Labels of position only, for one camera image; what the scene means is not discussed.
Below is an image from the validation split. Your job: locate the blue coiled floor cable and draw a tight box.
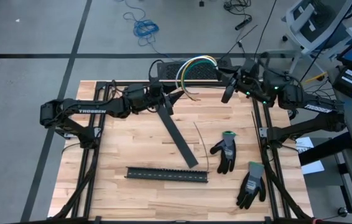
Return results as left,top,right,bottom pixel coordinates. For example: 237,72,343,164
122,0,182,62

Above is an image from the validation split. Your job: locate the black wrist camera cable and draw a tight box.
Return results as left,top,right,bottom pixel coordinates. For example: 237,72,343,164
256,51,272,72
148,58,165,85

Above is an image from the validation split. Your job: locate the white paper sheet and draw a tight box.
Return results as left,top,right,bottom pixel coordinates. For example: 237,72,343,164
294,136,325,175

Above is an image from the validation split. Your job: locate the grey office chair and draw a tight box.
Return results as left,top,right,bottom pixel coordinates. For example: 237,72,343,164
281,0,352,78

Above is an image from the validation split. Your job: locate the black left wrist camera cable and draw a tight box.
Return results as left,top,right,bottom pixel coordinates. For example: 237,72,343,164
148,58,165,85

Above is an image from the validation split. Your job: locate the grey black work glove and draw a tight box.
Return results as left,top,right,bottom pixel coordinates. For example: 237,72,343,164
236,161,267,210
209,130,238,174

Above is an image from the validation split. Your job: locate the black caster wheel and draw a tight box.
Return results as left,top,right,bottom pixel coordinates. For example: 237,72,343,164
336,206,350,218

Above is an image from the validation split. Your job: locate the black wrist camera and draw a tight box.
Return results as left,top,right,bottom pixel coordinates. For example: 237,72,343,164
149,81,164,95
241,58,259,78

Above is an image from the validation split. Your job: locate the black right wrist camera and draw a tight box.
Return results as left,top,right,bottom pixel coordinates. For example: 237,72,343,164
241,58,259,78

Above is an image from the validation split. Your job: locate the black power strip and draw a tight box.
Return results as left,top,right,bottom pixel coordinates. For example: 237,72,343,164
234,17,253,31

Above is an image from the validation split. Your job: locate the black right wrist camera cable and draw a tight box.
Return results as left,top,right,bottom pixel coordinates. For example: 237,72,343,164
256,51,272,72

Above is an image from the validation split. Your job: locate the black duct cover strip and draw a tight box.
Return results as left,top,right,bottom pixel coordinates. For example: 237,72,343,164
156,104,199,169

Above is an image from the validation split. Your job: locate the yellow network cable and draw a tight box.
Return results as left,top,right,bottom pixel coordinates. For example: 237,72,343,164
300,72,329,85

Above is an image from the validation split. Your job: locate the black slotted cable duct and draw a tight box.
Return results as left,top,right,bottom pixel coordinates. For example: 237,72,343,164
124,166,210,184

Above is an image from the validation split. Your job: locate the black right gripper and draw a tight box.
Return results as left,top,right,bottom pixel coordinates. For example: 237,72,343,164
215,66,260,105

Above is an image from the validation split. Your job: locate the long black hanging cable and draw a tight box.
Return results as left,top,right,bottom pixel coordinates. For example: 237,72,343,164
299,0,352,83
252,0,279,62

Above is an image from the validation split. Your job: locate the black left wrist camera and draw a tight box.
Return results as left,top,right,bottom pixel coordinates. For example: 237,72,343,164
149,81,164,95

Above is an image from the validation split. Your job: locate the thin black zip tie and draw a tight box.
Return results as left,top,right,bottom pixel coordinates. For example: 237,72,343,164
177,85,230,94
218,24,259,63
251,111,262,152

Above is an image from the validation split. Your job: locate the black desk leg bar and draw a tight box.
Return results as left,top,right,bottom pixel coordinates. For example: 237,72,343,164
298,131,352,166

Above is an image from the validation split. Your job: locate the black floor cable pile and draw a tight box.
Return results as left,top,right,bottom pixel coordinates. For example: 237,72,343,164
223,0,253,20

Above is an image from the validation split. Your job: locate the small black computer box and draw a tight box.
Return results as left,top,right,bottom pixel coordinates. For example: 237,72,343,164
332,66,352,100

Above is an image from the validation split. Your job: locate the black aluminium table frame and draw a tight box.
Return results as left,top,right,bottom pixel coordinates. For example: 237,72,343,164
51,80,313,224

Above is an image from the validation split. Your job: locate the dull grey zip tie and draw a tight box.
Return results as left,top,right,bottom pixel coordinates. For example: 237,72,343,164
193,121,210,173

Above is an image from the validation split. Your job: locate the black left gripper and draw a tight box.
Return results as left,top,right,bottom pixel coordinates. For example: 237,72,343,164
128,90,186,116

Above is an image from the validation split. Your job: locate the bundle of coloured cables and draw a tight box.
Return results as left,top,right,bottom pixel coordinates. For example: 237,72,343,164
182,60,217,94

